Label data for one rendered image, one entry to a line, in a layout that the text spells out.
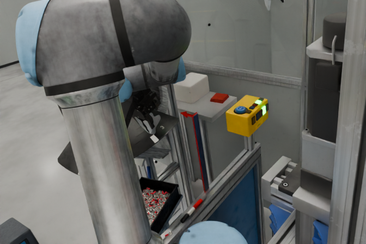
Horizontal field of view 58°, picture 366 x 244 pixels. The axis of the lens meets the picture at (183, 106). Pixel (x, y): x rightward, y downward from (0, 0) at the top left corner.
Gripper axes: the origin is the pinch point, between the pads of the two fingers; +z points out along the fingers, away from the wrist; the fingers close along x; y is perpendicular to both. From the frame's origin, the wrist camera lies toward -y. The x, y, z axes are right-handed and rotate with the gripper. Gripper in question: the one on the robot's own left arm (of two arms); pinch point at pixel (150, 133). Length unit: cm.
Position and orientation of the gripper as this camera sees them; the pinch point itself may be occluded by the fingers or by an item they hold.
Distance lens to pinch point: 113.3
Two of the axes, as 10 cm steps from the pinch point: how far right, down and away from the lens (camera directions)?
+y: 5.6, -6.9, 4.6
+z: 3.3, 6.9, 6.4
